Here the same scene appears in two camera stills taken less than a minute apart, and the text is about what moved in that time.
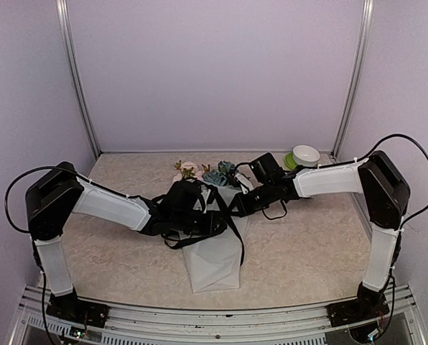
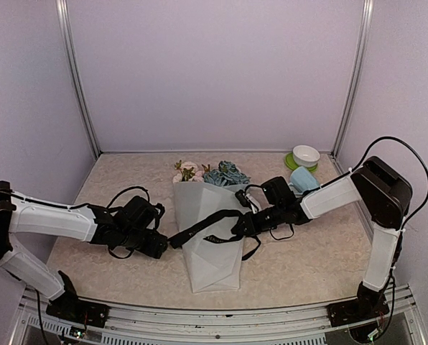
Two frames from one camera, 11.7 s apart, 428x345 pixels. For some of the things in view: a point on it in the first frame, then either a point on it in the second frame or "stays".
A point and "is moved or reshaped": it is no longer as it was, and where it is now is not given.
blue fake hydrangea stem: (221, 175) stays
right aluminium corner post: (368, 24) stays
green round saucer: (290, 161) stays
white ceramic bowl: (305, 155) stays
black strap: (231, 217) is moved or reshaped
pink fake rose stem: (188, 169) stays
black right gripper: (244, 208) to (251, 226)
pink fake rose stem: (201, 174) stays
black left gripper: (209, 228) to (156, 248)
